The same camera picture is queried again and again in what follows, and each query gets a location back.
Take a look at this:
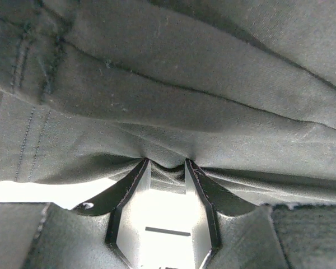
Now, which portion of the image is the black t shirt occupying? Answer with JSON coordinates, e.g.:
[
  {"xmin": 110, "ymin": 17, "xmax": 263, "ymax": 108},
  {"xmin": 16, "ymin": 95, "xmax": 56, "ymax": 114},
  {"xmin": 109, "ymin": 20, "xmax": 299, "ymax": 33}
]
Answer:
[{"xmin": 0, "ymin": 1, "xmax": 336, "ymax": 203}]

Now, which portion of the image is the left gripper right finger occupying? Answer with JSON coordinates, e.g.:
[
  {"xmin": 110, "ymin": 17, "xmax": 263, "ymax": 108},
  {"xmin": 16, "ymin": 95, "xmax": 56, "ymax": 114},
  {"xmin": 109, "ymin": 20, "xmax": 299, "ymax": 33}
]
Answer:
[{"xmin": 184, "ymin": 160, "xmax": 336, "ymax": 268}]

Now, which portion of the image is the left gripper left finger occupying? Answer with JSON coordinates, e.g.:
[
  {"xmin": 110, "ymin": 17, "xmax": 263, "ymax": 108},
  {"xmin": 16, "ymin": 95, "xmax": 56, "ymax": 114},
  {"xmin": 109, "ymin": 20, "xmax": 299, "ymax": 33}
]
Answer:
[{"xmin": 0, "ymin": 159, "xmax": 151, "ymax": 268}]

